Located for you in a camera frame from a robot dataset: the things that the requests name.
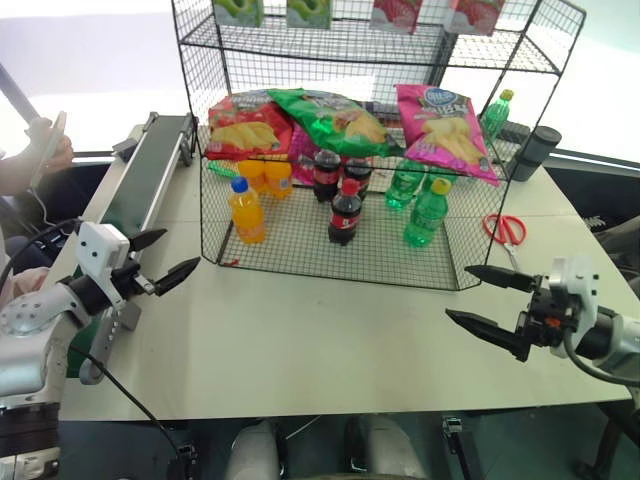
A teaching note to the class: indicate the black box device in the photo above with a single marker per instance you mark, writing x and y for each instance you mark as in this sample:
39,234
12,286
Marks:
515,132

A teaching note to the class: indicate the pink potato chips bag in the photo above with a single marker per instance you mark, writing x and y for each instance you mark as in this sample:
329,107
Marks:
445,130

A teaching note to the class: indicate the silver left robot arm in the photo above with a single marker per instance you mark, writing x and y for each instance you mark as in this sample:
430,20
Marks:
30,340

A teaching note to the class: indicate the grey metal pole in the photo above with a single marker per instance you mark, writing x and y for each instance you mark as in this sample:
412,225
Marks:
17,95

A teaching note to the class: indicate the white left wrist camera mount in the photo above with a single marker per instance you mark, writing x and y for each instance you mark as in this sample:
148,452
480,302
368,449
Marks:
100,250

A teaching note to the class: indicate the conveyor belt with silver frame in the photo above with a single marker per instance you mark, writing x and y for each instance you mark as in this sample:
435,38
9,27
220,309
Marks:
145,165

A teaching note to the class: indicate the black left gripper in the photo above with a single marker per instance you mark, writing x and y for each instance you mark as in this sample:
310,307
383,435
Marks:
127,280

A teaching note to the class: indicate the magenta snack bag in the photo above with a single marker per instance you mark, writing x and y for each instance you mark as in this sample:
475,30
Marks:
302,160

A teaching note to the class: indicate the green soda bottle yellow cap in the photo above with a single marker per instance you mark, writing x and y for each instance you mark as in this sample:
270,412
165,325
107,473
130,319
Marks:
425,217
497,117

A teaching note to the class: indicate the pink cloth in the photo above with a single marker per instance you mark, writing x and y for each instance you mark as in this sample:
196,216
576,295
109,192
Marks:
25,282

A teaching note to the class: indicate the cola bottle red cap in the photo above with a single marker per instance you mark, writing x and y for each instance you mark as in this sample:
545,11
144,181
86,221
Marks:
326,175
345,215
359,175

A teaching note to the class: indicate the red potato chips bag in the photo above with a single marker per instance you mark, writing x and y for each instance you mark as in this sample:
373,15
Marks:
245,127

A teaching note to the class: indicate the bystander bare hand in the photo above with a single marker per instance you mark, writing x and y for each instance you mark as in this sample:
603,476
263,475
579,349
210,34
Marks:
57,147

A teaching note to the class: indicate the bystander bare forearm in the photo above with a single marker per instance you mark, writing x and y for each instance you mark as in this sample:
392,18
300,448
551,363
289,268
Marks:
20,172

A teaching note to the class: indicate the green apple juice carton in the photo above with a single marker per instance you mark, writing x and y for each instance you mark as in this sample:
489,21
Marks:
310,14
240,12

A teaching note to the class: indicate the black table clamp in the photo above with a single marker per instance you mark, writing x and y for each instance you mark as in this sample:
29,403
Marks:
453,426
185,452

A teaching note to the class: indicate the orange soda bottle blue cap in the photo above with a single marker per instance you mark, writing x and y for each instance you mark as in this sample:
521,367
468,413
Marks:
246,215

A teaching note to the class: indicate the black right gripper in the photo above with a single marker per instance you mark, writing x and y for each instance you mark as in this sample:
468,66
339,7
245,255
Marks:
542,320

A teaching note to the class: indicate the black cylindrical cup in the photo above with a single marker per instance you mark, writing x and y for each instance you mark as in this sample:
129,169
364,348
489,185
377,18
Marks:
535,150

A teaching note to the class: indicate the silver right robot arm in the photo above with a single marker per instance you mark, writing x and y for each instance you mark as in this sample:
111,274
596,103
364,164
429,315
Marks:
612,337

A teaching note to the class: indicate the pink strawberry milk carton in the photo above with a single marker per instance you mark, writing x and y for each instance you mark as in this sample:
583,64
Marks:
475,16
397,16

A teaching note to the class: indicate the green potato chips bag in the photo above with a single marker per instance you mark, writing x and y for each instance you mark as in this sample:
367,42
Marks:
330,122

